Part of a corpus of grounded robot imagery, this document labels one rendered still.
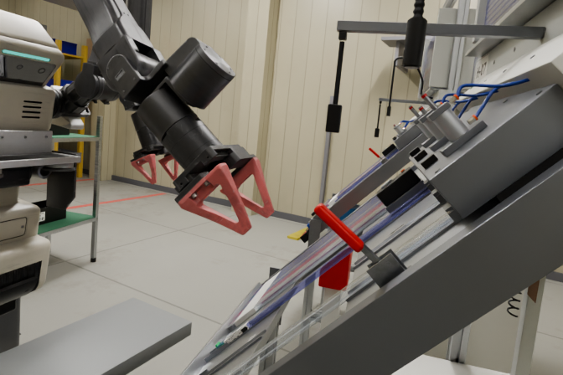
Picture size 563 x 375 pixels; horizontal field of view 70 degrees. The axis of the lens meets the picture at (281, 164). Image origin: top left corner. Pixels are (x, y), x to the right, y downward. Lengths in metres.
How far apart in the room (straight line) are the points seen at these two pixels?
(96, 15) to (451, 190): 0.49
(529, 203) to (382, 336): 0.17
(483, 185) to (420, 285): 0.11
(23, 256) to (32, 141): 0.30
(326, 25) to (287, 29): 0.50
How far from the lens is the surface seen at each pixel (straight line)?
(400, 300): 0.39
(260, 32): 4.98
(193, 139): 0.49
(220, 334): 0.92
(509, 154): 0.41
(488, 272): 0.38
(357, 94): 4.55
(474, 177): 0.41
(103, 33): 0.59
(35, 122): 1.25
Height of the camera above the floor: 1.18
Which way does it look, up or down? 6 degrees down
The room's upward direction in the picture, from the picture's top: 5 degrees clockwise
